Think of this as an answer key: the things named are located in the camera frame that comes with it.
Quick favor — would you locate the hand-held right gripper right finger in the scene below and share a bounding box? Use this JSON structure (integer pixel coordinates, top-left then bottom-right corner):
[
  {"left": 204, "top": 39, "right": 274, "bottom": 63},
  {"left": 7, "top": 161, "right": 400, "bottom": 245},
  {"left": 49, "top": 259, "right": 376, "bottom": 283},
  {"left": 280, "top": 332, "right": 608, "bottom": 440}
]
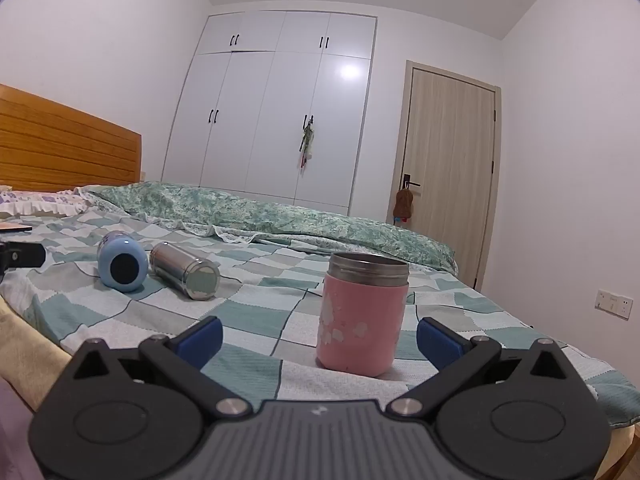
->
[{"left": 391, "top": 317, "right": 573, "bottom": 417}]

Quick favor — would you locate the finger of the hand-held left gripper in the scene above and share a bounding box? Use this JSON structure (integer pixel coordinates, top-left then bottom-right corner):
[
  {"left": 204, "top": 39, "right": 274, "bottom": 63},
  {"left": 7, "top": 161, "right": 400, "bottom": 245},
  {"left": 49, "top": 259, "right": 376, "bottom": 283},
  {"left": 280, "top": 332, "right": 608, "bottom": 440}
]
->
[{"left": 0, "top": 241, "right": 47, "bottom": 281}]

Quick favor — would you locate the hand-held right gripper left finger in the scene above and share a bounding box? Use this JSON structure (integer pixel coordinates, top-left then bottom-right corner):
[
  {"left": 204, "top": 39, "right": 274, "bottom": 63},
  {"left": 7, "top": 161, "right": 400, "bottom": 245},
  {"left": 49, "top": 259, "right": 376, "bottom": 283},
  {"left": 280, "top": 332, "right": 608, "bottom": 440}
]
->
[{"left": 65, "top": 316, "right": 253, "bottom": 418}]

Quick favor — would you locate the stainless steel cup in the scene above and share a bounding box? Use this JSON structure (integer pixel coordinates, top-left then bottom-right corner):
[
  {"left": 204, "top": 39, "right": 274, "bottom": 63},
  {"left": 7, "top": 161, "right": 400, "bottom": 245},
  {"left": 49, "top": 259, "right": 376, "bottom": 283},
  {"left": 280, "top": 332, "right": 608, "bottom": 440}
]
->
[{"left": 149, "top": 241, "right": 221, "bottom": 302}]

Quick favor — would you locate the blue cup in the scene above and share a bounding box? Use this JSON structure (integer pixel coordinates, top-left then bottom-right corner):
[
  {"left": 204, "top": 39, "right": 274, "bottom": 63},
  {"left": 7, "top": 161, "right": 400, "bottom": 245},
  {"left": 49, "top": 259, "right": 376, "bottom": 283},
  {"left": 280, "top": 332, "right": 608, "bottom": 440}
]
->
[{"left": 96, "top": 231, "right": 150, "bottom": 293}]

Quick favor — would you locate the pink cup with white flowers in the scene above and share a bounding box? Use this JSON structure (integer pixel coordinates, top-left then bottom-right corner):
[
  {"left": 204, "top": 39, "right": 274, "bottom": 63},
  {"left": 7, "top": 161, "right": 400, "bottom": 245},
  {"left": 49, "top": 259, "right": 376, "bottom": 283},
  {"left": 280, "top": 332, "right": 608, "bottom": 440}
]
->
[{"left": 315, "top": 251, "right": 410, "bottom": 377}]

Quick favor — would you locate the purple floral pillow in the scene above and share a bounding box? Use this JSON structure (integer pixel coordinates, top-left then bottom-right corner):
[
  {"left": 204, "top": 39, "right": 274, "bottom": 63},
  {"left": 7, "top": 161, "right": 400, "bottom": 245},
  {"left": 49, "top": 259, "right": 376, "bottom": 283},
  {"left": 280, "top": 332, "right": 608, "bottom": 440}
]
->
[{"left": 0, "top": 187, "right": 101, "bottom": 221}]

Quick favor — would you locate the checkered bed sheet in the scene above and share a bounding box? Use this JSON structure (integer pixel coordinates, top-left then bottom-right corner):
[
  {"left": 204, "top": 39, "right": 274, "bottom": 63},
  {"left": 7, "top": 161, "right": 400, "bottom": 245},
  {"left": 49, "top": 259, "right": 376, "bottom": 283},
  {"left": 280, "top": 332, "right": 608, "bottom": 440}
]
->
[{"left": 0, "top": 207, "right": 640, "bottom": 428}]

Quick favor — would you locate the beige mattress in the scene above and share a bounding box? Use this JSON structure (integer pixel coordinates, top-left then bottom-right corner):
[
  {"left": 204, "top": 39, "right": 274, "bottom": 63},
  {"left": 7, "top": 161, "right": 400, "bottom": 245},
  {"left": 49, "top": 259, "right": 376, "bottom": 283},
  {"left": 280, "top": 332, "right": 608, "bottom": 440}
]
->
[{"left": 0, "top": 297, "right": 73, "bottom": 413}]

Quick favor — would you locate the wooden headboard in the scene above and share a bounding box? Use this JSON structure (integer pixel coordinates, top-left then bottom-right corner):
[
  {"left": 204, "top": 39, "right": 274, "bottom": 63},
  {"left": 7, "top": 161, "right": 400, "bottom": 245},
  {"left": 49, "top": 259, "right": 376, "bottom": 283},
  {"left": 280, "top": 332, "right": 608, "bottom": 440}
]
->
[{"left": 0, "top": 83, "right": 143, "bottom": 193}]

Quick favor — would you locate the brown hanging pouch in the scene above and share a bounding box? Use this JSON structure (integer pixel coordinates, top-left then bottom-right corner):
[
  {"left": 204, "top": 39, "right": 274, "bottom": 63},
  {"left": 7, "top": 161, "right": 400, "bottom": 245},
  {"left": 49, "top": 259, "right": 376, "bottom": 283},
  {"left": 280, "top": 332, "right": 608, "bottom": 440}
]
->
[{"left": 392, "top": 190, "right": 416, "bottom": 223}]

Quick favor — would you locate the green floral quilt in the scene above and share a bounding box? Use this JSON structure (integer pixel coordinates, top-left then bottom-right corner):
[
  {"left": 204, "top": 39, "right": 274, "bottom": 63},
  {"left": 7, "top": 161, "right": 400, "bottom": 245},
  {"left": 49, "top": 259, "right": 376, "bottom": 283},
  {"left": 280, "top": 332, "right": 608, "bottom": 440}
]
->
[{"left": 75, "top": 181, "right": 459, "bottom": 273}]

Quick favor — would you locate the pink cloth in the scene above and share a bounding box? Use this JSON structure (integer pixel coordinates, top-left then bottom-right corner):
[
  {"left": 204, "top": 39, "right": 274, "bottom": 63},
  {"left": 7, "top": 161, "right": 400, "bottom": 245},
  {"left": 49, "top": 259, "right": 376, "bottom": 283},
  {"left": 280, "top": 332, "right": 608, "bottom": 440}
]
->
[{"left": 0, "top": 377, "right": 43, "bottom": 480}]

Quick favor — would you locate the light wooden door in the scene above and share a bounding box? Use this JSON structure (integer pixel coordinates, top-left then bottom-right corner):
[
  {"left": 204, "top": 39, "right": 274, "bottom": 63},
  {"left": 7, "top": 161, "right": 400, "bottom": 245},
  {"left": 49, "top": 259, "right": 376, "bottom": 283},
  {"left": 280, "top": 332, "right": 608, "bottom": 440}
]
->
[{"left": 387, "top": 60, "right": 502, "bottom": 292}]

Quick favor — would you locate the white wardrobe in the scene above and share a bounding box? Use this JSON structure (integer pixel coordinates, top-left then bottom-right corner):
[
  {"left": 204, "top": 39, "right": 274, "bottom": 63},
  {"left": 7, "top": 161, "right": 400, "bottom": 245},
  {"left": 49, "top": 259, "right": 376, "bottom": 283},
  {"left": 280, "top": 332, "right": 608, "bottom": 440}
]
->
[{"left": 161, "top": 10, "right": 378, "bottom": 217}]

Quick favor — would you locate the green hanging ornament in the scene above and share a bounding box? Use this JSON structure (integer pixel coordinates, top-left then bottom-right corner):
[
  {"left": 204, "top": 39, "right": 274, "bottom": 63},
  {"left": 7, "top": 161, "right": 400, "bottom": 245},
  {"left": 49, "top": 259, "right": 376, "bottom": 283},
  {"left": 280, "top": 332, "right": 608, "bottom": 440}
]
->
[{"left": 298, "top": 115, "right": 316, "bottom": 167}]

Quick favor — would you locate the white wall socket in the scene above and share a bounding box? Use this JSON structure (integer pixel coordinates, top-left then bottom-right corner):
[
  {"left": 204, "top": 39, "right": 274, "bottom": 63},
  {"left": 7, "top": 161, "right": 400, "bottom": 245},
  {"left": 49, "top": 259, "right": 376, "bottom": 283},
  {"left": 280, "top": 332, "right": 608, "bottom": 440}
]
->
[{"left": 594, "top": 289, "right": 634, "bottom": 319}]

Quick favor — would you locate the wooden bed frame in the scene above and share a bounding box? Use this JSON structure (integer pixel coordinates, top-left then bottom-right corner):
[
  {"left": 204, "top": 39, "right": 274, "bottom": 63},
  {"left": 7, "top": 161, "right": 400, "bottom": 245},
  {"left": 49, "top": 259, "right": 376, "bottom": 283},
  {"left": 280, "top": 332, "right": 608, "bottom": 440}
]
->
[{"left": 607, "top": 420, "right": 640, "bottom": 480}]

